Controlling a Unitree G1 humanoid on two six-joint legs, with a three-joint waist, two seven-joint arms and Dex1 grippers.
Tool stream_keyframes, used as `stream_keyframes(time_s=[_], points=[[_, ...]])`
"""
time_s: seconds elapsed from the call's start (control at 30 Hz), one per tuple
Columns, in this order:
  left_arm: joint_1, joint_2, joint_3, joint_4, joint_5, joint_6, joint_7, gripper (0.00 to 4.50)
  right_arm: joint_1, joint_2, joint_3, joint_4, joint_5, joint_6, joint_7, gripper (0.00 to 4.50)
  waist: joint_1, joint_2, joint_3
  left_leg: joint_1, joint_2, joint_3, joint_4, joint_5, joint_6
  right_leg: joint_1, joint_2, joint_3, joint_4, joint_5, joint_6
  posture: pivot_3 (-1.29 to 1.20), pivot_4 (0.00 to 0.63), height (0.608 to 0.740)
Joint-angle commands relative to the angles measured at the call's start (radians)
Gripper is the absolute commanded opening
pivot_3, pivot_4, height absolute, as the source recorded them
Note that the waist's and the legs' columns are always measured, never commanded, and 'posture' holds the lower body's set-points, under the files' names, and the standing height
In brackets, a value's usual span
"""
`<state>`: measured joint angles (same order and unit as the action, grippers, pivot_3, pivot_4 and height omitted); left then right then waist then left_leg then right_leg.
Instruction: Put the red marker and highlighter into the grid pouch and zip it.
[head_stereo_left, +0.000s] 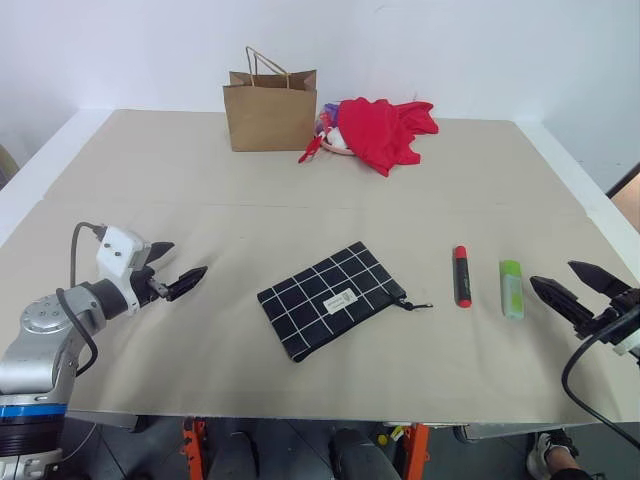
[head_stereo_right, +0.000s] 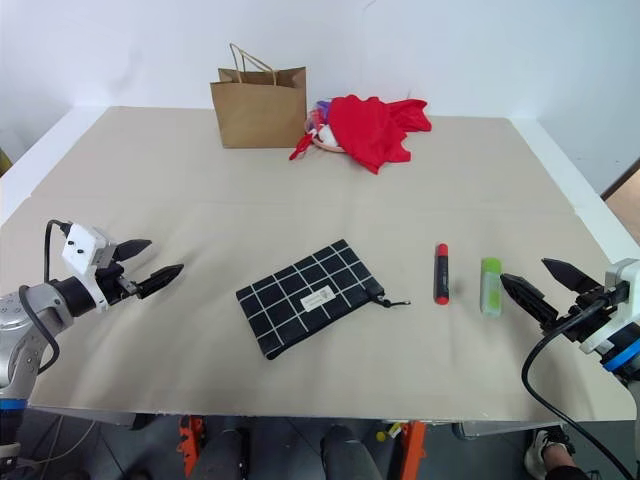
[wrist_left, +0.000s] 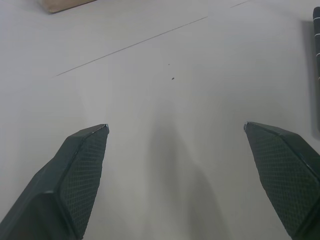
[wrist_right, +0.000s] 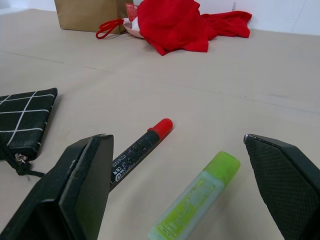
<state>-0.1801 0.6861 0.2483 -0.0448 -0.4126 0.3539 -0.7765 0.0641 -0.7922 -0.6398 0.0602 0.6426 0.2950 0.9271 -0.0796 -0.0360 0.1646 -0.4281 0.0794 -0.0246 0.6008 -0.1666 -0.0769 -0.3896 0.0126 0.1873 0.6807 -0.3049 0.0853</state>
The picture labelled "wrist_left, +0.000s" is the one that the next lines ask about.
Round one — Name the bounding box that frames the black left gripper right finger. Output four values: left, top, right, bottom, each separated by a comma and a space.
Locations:
243, 121, 320, 240

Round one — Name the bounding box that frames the black ribbed object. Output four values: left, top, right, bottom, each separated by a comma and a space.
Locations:
312, 6, 320, 81

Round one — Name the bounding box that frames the wooden block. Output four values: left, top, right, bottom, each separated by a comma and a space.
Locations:
37, 0, 98, 14

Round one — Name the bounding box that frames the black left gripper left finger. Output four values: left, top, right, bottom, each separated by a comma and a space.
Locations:
0, 123, 110, 240

